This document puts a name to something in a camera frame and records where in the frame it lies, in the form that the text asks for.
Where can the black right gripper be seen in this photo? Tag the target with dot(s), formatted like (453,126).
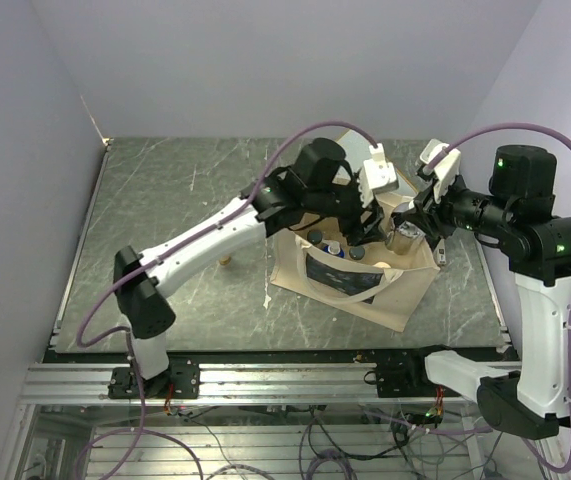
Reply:
(429,213)

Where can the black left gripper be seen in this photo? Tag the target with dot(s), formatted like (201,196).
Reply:
(354,230)

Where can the orange blue spray bottle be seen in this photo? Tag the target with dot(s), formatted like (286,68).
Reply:
(333,248)

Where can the cream cylindrical bottle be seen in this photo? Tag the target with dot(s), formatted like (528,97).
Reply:
(382,265)

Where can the clear bottle with dark cap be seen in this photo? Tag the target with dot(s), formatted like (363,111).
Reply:
(315,237)

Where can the cream canvas tote bag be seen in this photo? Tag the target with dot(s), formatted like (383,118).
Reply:
(387,297)

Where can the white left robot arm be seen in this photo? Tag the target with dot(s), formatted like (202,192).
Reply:
(320,182)

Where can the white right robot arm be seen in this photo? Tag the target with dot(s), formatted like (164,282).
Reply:
(515,217)

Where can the yellow-framed small whiteboard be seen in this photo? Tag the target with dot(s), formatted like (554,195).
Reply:
(399,152)

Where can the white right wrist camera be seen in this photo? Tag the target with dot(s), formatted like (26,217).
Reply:
(445,172)

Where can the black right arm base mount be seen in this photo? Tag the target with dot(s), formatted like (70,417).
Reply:
(401,372)

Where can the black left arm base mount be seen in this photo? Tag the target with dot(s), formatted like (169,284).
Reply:
(181,380)

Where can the aluminium front frame rail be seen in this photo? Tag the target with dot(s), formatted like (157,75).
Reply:
(219,384)

